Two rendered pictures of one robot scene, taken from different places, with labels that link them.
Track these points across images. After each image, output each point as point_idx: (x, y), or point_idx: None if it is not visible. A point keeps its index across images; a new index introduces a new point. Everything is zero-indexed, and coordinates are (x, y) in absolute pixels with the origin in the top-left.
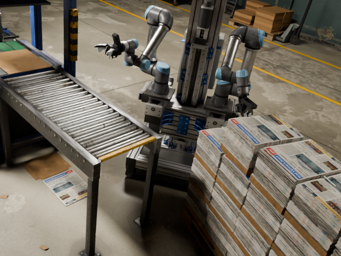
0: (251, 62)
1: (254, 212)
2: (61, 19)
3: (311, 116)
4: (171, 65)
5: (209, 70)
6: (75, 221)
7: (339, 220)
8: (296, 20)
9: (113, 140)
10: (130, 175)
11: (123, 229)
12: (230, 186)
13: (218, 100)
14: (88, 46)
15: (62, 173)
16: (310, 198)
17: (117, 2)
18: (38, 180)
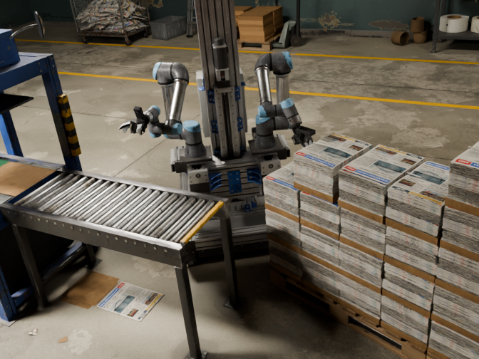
0: (286, 87)
1: (355, 235)
2: None
3: (356, 124)
4: None
5: (241, 112)
6: (160, 331)
7: (437, 203)
8: (288, 16)
9: (182, 220)
10: (193, 261)
11: (217, 318)
12: (319, 221)
13: (265, 140)
14: (50, 135)
15: (115, 290)
16: (404, 195)
17: None
18: (90, 308)
